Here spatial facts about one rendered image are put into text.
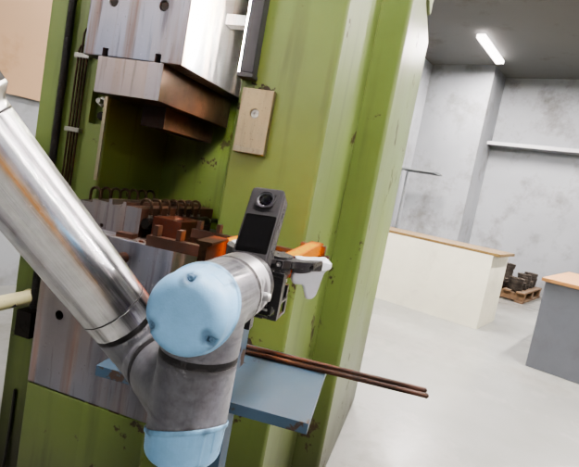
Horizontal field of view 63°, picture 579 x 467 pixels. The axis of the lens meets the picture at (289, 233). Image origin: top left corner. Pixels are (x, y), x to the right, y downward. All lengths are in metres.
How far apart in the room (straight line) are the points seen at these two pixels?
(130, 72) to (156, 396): 1.02
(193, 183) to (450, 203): 7.56
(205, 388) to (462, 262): 4.99
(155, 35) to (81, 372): 0.89
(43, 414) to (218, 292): 1.17
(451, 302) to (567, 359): 1.41
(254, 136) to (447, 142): 8.03
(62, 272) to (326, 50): 0.97
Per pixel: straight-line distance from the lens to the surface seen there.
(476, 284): 5.34
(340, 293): 1.71
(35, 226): 0.49
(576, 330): 4.45
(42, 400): 1.52
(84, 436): 1.47
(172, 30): 1.33
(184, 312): 0.41
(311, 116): 1.28
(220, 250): 0.78
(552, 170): 9.55
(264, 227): 0.59
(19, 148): 0.49
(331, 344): 1.76
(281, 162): 1.29
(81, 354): 1.40
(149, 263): 1.22
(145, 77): 1.33
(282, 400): 0.92
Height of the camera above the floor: 1.13
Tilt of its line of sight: 6 degrees down
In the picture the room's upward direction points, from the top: 11 degrees clockwise
